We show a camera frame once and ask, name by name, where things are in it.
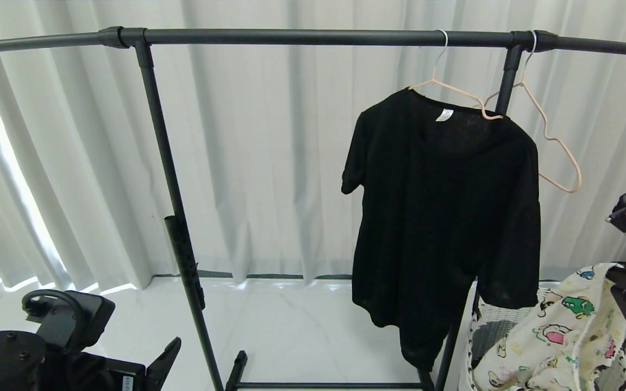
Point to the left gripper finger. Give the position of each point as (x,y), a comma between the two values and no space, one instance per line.
(163,366)

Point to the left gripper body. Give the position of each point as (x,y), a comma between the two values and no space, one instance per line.
(95,374)

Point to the cream printed garment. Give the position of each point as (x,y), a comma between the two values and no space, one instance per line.
(563,326)

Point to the pink clothes hanger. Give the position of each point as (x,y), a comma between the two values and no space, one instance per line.
(457,90)
(534,108)

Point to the white laundry basket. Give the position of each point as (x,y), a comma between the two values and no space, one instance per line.
(500,327)

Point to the black clothes rack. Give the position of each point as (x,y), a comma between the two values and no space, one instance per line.
(291,37)

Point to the black t-shirt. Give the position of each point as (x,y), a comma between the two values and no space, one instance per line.
(443,217)

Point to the white curtain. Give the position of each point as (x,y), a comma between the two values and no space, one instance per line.
(264,163)

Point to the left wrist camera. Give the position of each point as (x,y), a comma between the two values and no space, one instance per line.
(82,317)

